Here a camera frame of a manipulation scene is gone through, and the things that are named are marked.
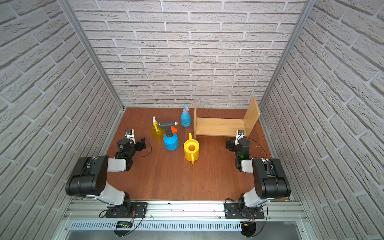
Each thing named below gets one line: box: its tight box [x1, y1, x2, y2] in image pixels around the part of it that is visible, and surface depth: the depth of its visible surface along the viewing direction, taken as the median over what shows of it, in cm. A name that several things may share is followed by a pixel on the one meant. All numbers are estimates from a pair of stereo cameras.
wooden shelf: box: [193, 96, 261, 140], surface depth 100 cm
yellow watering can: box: [183, 133, 200, 164], surface depth 87 cm
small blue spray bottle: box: [180, 104, 192, 128], surface depth 103 cm
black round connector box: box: [240, 221, 257, 239], surface depth 72 cm
